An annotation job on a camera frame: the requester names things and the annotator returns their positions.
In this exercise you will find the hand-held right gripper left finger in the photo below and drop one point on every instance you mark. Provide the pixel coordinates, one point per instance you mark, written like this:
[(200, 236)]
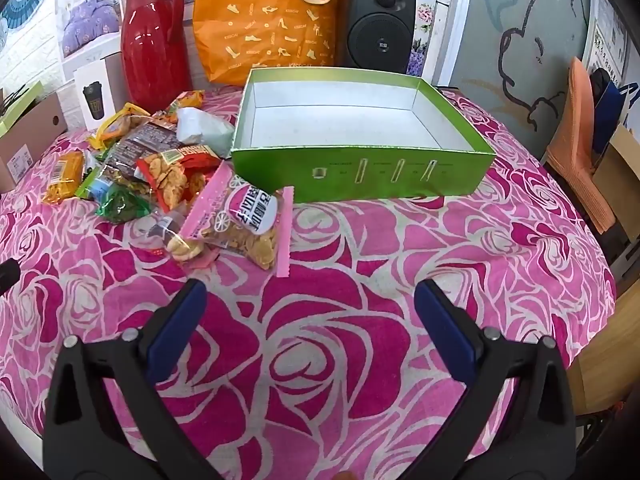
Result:
[(175, 332)]

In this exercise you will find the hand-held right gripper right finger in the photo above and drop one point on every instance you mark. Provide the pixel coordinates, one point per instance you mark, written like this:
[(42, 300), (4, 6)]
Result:
[(442, 330)]

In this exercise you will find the clear cookie packet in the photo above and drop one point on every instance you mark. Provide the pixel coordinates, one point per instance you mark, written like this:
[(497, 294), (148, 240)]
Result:
[(180, 245)]

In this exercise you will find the pink snack packet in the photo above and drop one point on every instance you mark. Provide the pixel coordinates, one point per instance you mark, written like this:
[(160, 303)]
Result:
[(250, 210)]

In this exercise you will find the red cracker packet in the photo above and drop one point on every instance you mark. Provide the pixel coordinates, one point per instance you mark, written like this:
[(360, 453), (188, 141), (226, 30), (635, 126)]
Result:
[(167, 180)]

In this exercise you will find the green blue snack packet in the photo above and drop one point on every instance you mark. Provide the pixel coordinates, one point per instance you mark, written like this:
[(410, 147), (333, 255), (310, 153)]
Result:
[(95, 185)]

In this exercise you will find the green cardboard box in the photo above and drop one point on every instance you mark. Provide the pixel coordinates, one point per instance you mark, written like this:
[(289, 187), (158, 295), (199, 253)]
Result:
[(350, 175)]

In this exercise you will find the orange yellow snack packet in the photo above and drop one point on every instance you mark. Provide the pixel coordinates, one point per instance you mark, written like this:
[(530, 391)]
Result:
[(65, 177)]

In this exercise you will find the brown chocolate packet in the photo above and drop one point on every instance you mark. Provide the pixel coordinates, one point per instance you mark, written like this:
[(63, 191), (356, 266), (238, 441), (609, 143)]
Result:
[(145, 142)]

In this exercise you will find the white packet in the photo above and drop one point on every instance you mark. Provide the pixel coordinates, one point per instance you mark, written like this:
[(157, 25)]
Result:
[(205, 130)]

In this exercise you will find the orange cartoon snack packet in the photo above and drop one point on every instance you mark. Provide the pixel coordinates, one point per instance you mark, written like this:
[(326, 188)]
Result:
[(187, 100)]

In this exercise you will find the pink rose tablecloth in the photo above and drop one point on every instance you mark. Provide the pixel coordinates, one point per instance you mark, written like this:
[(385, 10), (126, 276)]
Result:
[(325, 350)]

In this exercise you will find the small black object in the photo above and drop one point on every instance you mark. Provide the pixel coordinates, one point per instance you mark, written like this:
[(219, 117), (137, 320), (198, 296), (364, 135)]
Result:
[(7, 272)]

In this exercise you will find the orange cloth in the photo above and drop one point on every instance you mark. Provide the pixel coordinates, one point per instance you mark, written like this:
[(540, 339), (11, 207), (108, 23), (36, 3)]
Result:
[(575, 150)]

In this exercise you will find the plain cardboard carton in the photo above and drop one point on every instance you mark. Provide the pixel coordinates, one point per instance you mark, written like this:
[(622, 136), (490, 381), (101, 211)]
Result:
[(620, 185)]

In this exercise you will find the brown cardboard box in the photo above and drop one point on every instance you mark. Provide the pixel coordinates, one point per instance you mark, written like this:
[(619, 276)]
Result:
[(30, 130)]

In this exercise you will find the white cup box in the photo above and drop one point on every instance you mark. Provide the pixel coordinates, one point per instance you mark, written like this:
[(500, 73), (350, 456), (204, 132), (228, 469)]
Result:
[(95, 95)]

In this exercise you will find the blue bag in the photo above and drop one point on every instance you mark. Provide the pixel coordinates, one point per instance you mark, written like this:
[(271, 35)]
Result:
[(607, 110)]

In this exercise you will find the light green box lid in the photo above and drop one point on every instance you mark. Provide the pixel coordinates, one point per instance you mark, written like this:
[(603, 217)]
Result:
[(20, 105)]

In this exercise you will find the red thermos jug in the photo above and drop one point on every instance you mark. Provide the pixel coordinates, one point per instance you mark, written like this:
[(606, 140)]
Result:
[(150, 50)]

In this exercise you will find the black speaker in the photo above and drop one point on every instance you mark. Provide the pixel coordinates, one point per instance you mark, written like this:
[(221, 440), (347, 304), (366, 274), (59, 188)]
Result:
[(375, 35)]

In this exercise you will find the floral poster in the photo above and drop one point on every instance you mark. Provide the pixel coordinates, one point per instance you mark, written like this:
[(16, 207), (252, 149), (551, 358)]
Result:
[(425, 15)]

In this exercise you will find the orange tote bag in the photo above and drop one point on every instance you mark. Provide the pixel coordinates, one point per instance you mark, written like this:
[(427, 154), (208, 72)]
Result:
[(260, 20)]

